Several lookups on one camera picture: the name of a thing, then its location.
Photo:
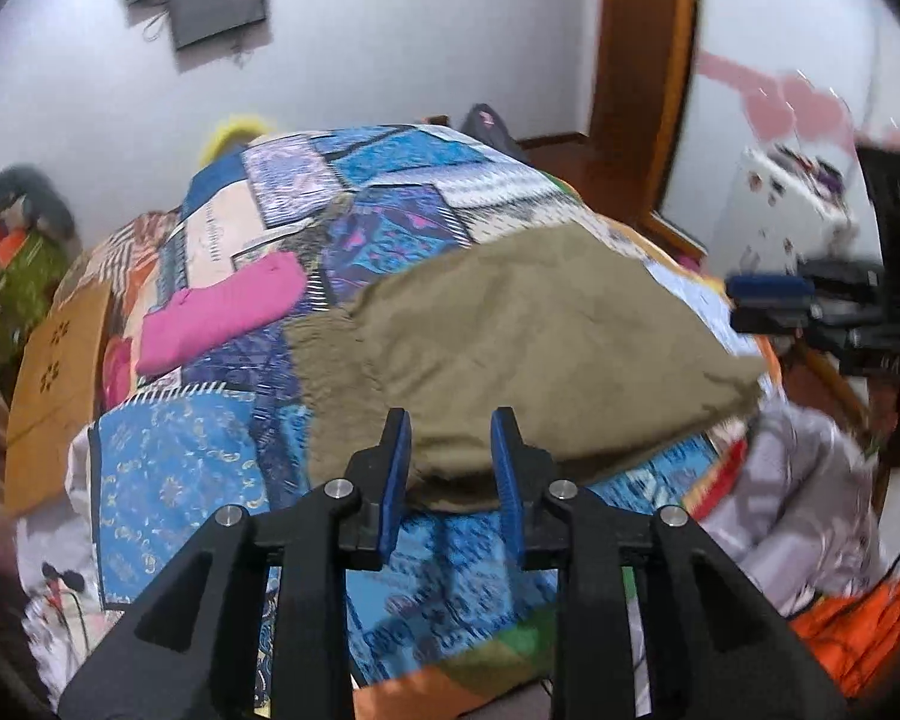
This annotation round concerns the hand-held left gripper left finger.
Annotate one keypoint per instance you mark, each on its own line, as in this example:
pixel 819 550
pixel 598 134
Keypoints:
pixel 396 481

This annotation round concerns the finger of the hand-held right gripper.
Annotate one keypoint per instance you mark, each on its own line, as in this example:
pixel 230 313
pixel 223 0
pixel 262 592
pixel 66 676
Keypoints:
pixel 766 318
pixel 765 288

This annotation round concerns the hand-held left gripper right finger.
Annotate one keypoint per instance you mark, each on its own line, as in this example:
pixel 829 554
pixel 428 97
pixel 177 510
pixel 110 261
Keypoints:
pixel 505 481

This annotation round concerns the olive green pants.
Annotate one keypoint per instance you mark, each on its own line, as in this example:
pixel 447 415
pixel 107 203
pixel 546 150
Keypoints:
pixel 540 352

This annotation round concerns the white printed bag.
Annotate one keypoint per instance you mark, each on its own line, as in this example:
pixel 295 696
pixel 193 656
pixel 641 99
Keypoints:
pixel 784 214

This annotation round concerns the light grey cloth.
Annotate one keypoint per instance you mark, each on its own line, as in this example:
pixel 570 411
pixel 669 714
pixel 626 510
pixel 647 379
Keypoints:
pixel 795 495

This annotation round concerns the folded pink cloth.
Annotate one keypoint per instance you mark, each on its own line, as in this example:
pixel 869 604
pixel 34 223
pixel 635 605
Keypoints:
pixel 217 315

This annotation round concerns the blue patchwork blanket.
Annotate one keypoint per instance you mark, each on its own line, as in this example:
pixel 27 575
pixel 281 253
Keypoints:
pixel 390 210

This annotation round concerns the dark backpack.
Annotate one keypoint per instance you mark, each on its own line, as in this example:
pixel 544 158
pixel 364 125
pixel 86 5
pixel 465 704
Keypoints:
pixel 495 131

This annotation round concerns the orange cloth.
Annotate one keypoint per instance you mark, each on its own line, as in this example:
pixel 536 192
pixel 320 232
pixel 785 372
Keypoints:
pixel 862 637

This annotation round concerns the white floral sheet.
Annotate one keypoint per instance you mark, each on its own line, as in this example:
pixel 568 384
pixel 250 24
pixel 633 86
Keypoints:
pixel 52 615

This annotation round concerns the yellow fluffy item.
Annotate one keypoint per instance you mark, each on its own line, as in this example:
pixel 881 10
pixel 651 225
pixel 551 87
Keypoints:
pixel 232 133

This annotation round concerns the green patterned cloth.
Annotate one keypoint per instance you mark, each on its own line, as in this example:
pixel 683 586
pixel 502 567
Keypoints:
pixel 19 289

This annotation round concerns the grey plush item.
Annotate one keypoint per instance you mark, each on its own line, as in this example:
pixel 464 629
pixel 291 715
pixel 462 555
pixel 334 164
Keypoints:
pixel 30 199

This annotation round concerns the dark box under television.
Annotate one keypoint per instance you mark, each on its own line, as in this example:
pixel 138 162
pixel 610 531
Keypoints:
pixel 217 7

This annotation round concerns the wooden door frame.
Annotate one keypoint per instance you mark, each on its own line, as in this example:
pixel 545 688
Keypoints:
pixel 637 82

